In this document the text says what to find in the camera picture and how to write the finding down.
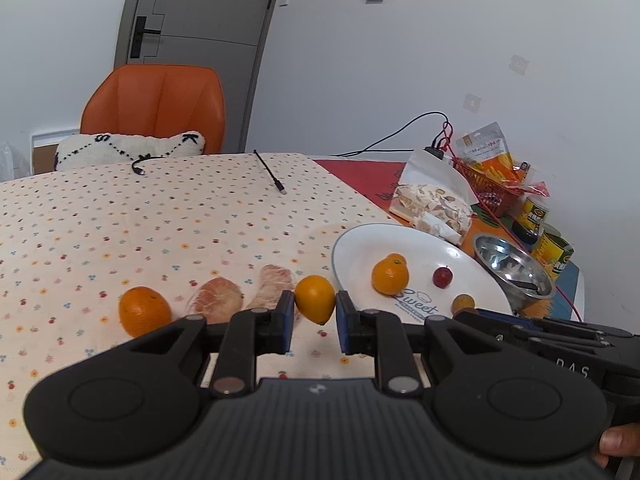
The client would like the yellow-brown longan on plate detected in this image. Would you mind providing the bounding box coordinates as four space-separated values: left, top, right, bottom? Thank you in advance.
450 294 476 315

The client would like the white framed board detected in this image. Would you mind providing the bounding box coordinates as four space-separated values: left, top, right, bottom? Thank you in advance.
30 129 79 174

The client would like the orange snack bag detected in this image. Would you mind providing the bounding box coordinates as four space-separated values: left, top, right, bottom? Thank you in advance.
454 122 528 186

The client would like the white plate with blue rim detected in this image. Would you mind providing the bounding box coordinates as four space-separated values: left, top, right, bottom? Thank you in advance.
331 223 511 324

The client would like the black cable short end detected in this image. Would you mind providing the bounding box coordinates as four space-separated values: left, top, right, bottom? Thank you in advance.
130 155 162 177

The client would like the stainless steel bowl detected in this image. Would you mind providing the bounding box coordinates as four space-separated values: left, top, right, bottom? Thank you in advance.
473 233 555 312

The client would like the red plastic basket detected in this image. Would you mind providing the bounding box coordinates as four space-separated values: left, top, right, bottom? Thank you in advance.
454 158 523 217

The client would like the dark red cherry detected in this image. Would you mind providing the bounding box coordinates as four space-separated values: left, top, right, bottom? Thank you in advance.
432 266 454 289

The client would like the small orange on plate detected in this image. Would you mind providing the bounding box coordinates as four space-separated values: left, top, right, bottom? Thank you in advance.
371 256 410 296

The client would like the person right hand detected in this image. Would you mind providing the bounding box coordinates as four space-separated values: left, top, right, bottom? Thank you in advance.
592 424 640 468

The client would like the orange chair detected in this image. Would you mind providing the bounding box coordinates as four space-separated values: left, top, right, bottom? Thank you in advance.
79 64 226 155

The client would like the small yellow-orange kumquat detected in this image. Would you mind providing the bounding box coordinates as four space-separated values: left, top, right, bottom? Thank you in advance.
294 275 335 325

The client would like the grey door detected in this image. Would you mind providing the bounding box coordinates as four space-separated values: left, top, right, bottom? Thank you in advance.
114 0 276 153

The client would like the white pillow with black letters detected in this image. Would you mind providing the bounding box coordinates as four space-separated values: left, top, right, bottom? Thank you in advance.
54 131 205 171

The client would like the black cable long end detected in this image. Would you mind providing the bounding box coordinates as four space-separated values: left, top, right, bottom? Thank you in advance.
253 150 286 195

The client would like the floral tablecloth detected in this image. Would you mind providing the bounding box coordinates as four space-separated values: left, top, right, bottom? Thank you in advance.
1 153 387 479

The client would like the large orange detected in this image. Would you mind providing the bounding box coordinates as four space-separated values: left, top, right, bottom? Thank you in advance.
118 286 172 338

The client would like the black power adapter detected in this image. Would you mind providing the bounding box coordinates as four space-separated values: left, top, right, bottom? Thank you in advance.
424 146 445 160

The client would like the black door handle lock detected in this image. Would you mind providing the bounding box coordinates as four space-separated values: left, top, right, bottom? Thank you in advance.
129 15 162 60

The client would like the yellow tin can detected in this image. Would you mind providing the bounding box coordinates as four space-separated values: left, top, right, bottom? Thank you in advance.
512 196 549 245
532 231 574 282

